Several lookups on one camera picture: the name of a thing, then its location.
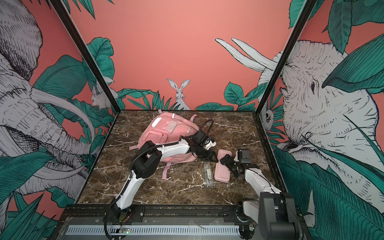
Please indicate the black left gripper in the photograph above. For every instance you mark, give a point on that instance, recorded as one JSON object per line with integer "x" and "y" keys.
{"x": 211, "y": 156}

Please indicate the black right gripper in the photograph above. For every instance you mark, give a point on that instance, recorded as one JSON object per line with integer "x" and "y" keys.
{"x": 230, "y": 163}

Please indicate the pink pencil case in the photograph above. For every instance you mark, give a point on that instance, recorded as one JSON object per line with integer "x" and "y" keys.
{"x": 222, "y": 173}

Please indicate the pink student backpack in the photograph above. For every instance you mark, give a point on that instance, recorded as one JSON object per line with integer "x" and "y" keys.
{"x": 166, "y": 128}

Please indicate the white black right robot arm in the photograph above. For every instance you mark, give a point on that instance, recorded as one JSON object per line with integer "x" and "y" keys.
{"x": 275, "y": 211}

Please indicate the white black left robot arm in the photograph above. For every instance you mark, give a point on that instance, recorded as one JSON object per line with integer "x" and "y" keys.
{"x": 146, "y": 162}

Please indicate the clear plastic small case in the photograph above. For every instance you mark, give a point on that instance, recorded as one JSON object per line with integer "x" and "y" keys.
{"x": 208, "y": 175}

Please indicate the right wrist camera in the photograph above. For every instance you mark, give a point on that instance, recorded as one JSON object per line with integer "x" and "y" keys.
{"x": 243, "y": 156}

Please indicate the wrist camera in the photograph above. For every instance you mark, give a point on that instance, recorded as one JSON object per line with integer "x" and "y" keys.
{"x": 202, "y": 139}
{"x": 243, "y": 156}

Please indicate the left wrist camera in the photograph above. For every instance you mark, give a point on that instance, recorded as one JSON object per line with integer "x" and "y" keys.
{"x": 202, "y": 139}

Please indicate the white perforated cable tray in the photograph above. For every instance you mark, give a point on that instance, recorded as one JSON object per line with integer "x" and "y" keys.
{"x": 152, "y": 230}

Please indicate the black front mounting rail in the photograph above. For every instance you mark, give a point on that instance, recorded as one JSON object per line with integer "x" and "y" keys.
{"x": 139, "y": 212}

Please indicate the black right corner frame post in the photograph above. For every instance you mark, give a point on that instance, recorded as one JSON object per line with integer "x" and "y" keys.
{"x": 298, "y": 27}

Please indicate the black corner frame post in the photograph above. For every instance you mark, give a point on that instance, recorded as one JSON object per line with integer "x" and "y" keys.
{"x": 298, "y": 27}
{"x": 65, "y": 18}

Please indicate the black left corner frame post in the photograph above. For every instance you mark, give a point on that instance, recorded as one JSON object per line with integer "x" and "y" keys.
{"x": 65, "y": 18}

